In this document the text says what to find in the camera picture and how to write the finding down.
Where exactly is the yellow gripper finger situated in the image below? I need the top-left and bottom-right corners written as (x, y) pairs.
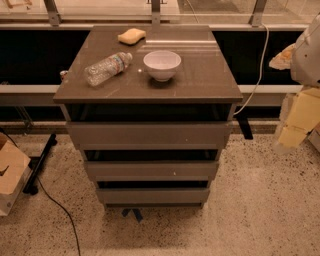
top-left (273, 127), bottom-right (307, 154)
top-left (269, 44), bottom-right (295, 70)

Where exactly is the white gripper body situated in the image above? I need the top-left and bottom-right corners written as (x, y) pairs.
top-left (278, 86), bottom-right (320, 134)

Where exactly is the grey bottom drawer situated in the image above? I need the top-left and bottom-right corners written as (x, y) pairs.
top-left (96, 188), bottom-right (209, 204)

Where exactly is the grey drawer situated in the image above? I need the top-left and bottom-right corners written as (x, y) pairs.
top-left (85, 161), bottom-right (219, 181)
top-left (67, 122), bottom-right (231, 150)
top-left (96, 188), bottom-right (209, 204)

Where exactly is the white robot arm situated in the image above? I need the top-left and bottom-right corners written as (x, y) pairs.
top-left (269, 14), bottom-right (320, 154)

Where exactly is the grey drawer cabinet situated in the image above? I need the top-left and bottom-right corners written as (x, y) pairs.
top-left (54, 26), bottom-right (242, 208)

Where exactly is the grey middle drawer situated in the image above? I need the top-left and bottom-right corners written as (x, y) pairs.
top-left (85, 161), bottom-right (219, 181)

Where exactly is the grey top drawer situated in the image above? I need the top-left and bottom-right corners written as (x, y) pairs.
top-left (67, 122), bottom-right (231, 150)

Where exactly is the cardboard box right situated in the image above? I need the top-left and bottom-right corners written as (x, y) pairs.
top-left (308, 123), bottom-right (320, 152)

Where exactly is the cardboard box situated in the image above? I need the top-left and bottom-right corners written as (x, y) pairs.
top-left (0, 134), bottom-right (30, 216)
top-left (308, 123), bottom-right (320, 152)

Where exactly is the white ceramic bowl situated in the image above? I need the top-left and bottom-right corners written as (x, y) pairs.
top-left (143, 50), bottom-right (182, 82)

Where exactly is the yellow sponge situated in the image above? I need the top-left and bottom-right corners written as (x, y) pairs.
top-left (118, 28), bottom-right (146, 45)

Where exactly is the clear plastic water bottle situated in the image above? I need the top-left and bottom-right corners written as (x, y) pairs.
top-left (84, 52), bottom-right (133, 87)

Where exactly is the red soda can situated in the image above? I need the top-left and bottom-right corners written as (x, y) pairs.
top-left (59, 70), bottom-right (68, 81)

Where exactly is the black stand bar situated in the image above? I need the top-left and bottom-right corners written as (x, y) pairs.
top-left (23, 134), bottom-right (57, 195)

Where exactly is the cardboard box left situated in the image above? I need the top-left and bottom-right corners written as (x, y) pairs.
top-left (0, 134), bottom-right (30, 216)

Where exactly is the white cable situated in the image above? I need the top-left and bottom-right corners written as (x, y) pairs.
top-left (233, 23), bottom-right (270, 117)

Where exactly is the black floor cable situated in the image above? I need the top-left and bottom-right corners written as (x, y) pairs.
top-left (0, 128), bottom-right (82, 256)

